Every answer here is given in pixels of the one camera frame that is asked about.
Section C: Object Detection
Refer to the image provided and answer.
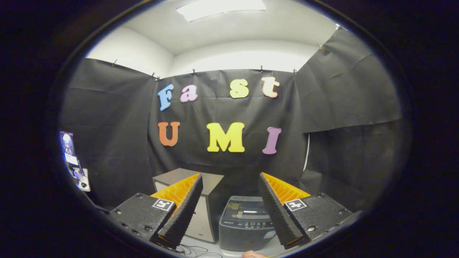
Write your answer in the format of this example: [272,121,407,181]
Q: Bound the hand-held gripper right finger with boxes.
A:
[258,172,363,250]

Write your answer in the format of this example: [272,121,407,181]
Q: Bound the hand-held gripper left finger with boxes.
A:
[109,173,204,249]

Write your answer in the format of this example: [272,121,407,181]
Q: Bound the dark washing machine lid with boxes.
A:
[224,196,272,220]

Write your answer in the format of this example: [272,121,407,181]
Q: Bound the grey washing machine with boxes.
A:
[219,196,284,252]

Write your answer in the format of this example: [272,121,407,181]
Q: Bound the grey cabinet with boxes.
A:
[152,168,224,243]

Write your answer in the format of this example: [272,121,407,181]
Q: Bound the white plastic device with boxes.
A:
[74,168,91,192]

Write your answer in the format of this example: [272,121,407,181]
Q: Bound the black backdrop cloth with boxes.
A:
[59,28,404,212]

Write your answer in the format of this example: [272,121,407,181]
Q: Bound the row of small backdrop clips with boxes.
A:
[111,44,323,81]

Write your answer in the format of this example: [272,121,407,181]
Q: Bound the ceiling light panel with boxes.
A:
[176,0,266,23]

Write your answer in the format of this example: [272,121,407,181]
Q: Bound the thin black floor cables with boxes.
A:
[158,244,223,258]

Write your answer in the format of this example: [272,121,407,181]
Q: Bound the white hanging cable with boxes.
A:
[303,133,310,172]

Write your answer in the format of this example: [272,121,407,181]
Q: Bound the black cable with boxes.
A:
[83,191,110,214]

